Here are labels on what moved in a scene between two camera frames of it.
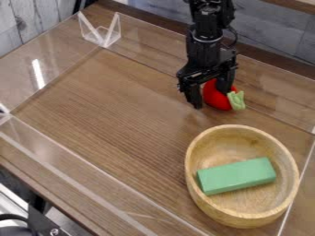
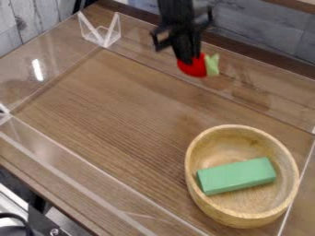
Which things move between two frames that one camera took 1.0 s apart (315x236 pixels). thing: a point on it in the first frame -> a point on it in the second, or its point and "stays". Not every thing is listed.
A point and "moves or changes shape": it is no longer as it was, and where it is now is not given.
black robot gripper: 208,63 -> 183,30
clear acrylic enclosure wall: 99,131 stays
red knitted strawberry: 224,101 moves or changes shape
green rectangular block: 235,175 stays
